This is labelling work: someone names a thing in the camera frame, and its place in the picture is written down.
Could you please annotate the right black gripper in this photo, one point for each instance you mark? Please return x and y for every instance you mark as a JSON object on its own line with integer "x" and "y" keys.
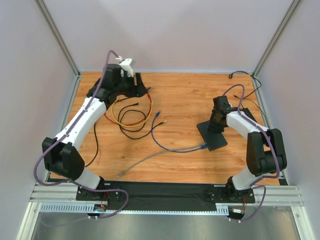
{"x": 215, "y": 124}

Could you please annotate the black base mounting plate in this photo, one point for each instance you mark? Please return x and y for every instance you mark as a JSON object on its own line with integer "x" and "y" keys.
{"x": 214, "y": 193}

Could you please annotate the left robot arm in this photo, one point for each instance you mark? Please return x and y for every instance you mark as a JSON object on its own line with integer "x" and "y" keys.
{"x": 61, "y": 153}

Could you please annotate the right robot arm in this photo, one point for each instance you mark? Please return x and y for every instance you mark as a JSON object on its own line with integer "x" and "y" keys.
{"x": 265, "y": 152}

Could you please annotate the black network switch box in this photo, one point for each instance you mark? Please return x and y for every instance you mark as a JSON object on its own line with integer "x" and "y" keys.
{"x": 213, "y": 140}

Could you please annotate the black power adapter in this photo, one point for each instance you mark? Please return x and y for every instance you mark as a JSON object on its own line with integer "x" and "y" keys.
{"x": 248, "y": 113}

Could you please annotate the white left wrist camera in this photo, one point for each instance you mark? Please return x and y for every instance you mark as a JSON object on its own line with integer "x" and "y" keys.
{"x": 125, "y": 64}

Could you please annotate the aluminium front rail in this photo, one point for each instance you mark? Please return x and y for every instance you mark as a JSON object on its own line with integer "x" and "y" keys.
{"x": 276, "y": 195}

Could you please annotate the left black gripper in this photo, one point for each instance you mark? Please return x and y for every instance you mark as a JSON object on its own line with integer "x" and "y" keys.
{"x": 137, "y": 81}

